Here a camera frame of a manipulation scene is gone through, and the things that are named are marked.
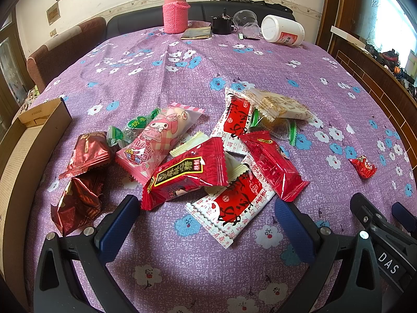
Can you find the white plastic jar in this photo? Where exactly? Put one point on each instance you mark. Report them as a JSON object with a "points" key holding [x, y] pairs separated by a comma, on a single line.
{"points": [[276, 29]]}

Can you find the red long snack packet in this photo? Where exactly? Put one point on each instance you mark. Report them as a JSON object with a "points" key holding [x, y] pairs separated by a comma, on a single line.
{"points": [[277, 169]]}

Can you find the green white candy packet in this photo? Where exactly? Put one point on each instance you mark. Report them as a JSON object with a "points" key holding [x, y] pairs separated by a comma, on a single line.
{"points": [[123, 137]]}

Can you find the beige cracker packet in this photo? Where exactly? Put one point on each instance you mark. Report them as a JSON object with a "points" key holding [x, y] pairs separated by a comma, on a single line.
{"points": [[274, 106]]}

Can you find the black small container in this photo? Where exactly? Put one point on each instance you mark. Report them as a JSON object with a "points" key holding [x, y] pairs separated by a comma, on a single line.
{"points": [[222, 24]]}

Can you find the pink cartoon snack packet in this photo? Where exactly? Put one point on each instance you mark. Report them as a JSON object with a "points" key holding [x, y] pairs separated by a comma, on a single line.
{"points": [[141, 157]]}

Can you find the green clear egg packet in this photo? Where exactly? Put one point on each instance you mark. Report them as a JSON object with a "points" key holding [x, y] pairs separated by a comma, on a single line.
{"points": [[281, 128]]}

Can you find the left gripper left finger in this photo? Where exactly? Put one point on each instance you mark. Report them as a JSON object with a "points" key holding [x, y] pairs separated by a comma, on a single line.
{"points": [[57, 287]]}

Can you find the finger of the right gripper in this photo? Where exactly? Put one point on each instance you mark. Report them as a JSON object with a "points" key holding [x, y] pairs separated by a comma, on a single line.
{"points": [[366, 213], [404, 216]]}

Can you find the white red snack packet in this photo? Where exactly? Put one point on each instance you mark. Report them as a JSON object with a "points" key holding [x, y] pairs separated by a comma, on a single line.
{"points": [[227, 211], [234, 121]]}

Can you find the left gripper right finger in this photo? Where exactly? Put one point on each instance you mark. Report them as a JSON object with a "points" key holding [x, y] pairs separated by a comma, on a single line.
{"points": [[357, 287]]}

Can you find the red black-label snack packet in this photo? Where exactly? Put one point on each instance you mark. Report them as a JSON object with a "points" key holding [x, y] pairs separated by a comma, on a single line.
{"points": [[200, 166]]}

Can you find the cardboard box tray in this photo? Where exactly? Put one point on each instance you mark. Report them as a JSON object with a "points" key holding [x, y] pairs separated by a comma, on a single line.
{"points": [[25, 151]]}

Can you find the clear plastic cup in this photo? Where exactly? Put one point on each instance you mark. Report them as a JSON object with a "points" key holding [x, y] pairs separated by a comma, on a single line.
{"points": [[247, 24]]}

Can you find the dark flat packet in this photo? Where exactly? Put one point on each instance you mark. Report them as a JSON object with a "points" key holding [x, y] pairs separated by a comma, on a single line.
{"points": [[201, 33]]}

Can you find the wooden cabinet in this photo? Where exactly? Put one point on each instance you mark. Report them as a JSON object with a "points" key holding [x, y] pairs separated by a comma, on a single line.
{"points": [[396, 103]]}

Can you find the brown armchair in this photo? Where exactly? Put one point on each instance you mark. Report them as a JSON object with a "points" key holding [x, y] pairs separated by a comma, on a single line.
{"points": [[63, 50]]}

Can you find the black sofa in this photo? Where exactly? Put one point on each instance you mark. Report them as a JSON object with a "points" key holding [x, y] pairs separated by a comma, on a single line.
{"points": [[199, 11]]}

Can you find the small red candy packet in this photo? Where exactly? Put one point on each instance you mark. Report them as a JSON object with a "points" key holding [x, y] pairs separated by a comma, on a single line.
{"points": [[363, 166]]}

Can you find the dark red foil packet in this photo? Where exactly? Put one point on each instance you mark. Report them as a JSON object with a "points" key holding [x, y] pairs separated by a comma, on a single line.
{"points": [[91, 151], [80, 202]]}

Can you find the pink sleeved thermos bottle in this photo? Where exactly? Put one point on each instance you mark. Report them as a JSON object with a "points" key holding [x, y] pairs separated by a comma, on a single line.
{"points": [[175, 16]]}

